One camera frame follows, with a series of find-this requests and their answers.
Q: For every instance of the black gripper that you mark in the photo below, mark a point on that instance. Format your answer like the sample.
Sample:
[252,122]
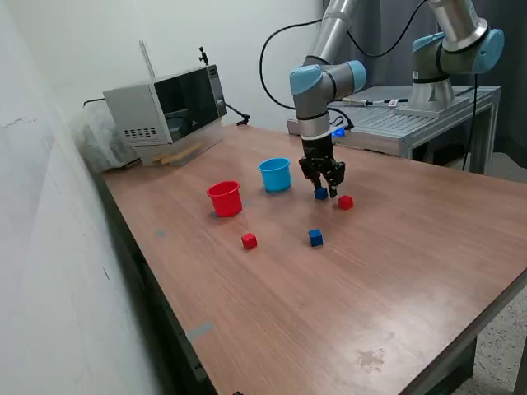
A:
[317,148]

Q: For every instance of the blue wooden cube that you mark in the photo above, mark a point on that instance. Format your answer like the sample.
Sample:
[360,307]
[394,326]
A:
[315,238]
[321,194]

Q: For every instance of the red wooden cube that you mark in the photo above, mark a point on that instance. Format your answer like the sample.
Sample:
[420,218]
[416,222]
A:
[249,241]
[346,203]

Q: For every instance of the aluminium robot base table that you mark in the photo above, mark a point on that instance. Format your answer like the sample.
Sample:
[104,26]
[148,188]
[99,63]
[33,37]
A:
[370,119]

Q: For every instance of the silver blue UR5e robot arm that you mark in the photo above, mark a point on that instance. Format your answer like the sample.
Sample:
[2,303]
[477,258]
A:
[309,94]

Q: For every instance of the blue plastic cup bin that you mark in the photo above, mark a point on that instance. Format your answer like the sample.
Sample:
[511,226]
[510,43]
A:
[275,177]

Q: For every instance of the red plastic cup bin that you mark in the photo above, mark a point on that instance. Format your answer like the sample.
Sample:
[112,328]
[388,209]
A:
[224,201]

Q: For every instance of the clear acrylic stand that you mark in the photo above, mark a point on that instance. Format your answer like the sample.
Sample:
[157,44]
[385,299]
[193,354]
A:
[206,138]

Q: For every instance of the long wooden stick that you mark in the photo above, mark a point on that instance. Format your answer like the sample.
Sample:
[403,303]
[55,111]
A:
[185,152]

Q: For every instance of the short wooden stick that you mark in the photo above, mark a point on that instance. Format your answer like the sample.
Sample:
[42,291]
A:
[160,159]

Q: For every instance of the silver microwave oven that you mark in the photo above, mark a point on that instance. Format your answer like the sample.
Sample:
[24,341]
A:
[140,111]

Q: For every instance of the large grey tape strip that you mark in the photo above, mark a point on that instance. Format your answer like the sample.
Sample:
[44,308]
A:
[199,330]

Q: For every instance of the white thin rod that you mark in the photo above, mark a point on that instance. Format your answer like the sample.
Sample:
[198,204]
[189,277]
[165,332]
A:
[147,59]

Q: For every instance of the blue lit wrist camera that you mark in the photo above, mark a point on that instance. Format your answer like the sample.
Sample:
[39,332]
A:
[338,132]

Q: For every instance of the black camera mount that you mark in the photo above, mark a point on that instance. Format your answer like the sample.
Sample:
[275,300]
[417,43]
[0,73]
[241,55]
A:
[202,55]

